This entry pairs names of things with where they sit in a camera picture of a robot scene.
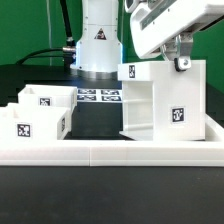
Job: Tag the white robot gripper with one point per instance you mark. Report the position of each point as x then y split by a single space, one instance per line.
155 22

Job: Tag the white drawer cabinet housing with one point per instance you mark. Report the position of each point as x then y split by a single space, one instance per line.
161 104

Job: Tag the white front drawer box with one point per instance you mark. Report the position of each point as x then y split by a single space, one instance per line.
22 123

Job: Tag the white drawer box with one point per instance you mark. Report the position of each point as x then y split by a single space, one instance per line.
22 123
48 95

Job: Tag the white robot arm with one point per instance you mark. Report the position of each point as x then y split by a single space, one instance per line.
99 50

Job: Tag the white rear drawer box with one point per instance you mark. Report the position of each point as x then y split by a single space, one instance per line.
48 95

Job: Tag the white right fence bar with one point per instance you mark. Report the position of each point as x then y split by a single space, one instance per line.
213 131

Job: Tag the white fence bar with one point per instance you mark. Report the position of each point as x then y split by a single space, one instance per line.
213 131
111 153

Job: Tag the fiducial marker sheet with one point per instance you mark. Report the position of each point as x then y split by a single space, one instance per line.
99 95

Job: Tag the white front fence bar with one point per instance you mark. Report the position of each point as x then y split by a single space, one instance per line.
111 153

